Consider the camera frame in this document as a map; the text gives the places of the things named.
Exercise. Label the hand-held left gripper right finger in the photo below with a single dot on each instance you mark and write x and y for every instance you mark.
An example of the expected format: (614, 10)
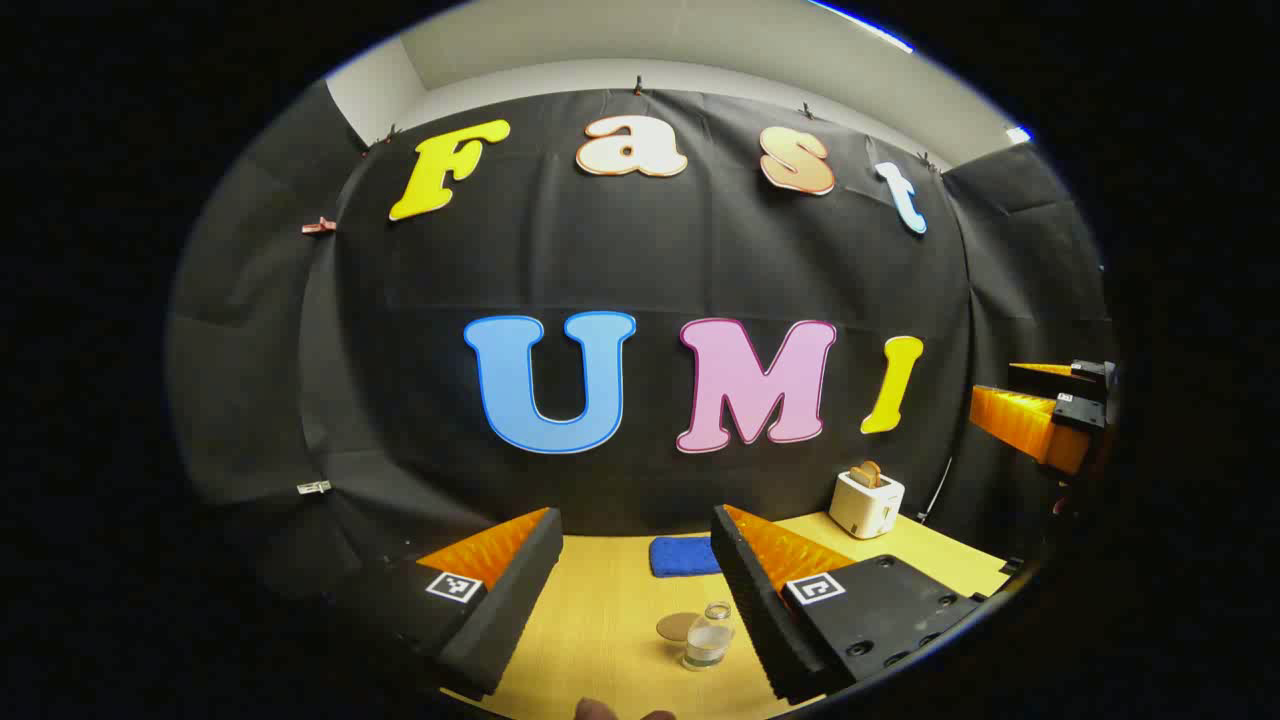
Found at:
(745, 600)

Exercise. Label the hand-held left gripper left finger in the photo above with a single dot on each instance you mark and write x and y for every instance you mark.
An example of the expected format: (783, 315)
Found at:
(510, 610)

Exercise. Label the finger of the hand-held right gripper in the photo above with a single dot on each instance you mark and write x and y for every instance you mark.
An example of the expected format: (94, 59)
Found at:
(1030, 425)
(1060, 369)

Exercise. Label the clear plastic water bottle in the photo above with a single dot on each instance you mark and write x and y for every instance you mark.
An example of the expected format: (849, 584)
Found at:
(708, 642)

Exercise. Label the round brown coaster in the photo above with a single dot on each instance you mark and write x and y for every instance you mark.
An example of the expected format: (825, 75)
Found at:
(675, 627)

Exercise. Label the blue folded towel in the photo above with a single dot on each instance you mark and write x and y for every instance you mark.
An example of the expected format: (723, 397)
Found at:
(685, 557)

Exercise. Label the white toaster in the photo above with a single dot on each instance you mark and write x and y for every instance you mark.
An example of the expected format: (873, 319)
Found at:
(865, 505)

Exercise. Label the toast slice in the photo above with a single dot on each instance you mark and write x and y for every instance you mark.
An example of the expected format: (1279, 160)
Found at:
(866, 474)

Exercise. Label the silver clip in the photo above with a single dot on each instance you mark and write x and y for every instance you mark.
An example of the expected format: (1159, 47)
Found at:
(313, 487)

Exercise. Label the black backdrop cloth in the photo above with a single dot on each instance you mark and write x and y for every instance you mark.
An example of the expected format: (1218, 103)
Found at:
(650, 260)

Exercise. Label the red clip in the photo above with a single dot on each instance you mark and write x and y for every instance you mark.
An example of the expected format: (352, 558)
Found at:
(318, 227)

